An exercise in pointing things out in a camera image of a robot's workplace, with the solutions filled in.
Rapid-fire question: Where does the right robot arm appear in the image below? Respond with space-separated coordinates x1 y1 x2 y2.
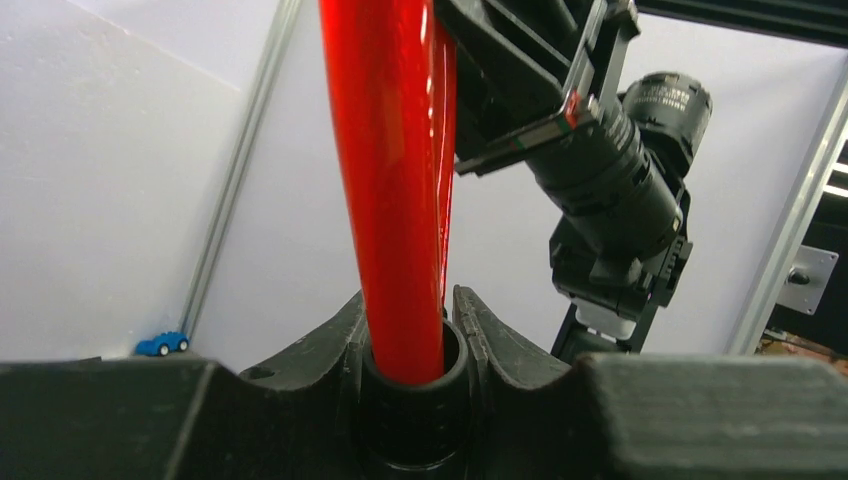
435 0 713 363

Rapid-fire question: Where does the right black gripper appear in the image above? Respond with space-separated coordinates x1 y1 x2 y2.
434 1 640 176

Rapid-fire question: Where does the blue toy car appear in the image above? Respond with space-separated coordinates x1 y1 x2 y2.
135 331 190 357

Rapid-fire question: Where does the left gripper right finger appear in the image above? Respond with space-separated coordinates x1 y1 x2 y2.
453 286 847 479

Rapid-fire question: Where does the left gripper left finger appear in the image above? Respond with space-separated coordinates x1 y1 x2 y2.
1 295 364 479

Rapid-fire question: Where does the aluminium frame post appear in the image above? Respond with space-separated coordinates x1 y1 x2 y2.
179 0 301 337

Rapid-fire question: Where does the red hose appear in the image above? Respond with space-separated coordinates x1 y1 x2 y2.
317 0 473 472

